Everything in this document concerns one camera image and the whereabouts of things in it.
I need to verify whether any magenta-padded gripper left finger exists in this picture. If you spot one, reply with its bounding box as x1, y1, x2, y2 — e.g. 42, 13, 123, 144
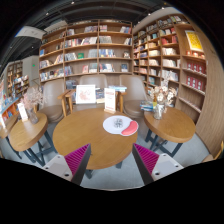
41, 143, 92, 186

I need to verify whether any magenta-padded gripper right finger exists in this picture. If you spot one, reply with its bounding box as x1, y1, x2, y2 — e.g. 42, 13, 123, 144
131, 143, 184, 186

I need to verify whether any transparent computer mouse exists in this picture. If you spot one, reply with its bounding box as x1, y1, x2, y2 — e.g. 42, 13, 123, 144
113, 117, 124, 129

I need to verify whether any white mouse pad, red wrist rest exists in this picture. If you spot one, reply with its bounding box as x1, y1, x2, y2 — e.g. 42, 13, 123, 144
102, 114, 139, 137

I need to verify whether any round wooden side table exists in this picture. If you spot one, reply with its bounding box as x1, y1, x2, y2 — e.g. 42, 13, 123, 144
143, 106, 197, 158
8, 111, 58, 168

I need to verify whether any glass vase with beige flowers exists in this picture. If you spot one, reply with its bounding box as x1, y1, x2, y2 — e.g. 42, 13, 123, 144
147, 69, 178, 120

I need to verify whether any glass vase with pink flowers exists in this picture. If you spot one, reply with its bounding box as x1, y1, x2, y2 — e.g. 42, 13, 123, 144
21, 86, 46, 125

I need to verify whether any stack of colourful books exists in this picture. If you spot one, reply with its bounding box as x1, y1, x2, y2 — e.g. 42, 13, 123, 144
139, 99, 154, 112

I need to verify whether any small white sign card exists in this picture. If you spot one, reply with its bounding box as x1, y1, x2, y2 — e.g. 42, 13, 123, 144
17, 101, 29, 122

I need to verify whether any white framed picture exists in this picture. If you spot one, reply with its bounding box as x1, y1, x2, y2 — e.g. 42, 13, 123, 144
75, 84, 97, 105

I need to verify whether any colourful book display stand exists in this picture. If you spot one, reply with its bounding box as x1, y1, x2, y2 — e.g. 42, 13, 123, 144
0, 78, 21, 139

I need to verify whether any dark cover book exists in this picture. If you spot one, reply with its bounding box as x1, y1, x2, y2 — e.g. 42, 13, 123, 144
95, 88, 106, 104

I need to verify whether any white and red table sign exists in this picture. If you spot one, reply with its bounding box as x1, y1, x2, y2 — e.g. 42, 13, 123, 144
103, 87, 117, 115

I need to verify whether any stack of light blue books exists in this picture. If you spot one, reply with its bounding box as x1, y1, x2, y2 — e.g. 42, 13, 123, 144
108, 85, 128, 93

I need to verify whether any small distant bookshelf unit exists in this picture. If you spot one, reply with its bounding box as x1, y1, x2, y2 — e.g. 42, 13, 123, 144
4, 59, 30, 98

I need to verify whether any curved wooden bookshelf unit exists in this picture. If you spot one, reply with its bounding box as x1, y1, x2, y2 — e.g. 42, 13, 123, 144
132, 13, 211, 116

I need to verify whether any white hanging ceiling sign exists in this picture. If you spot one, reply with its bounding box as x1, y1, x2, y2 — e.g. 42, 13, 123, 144
15, 25, 47, 40

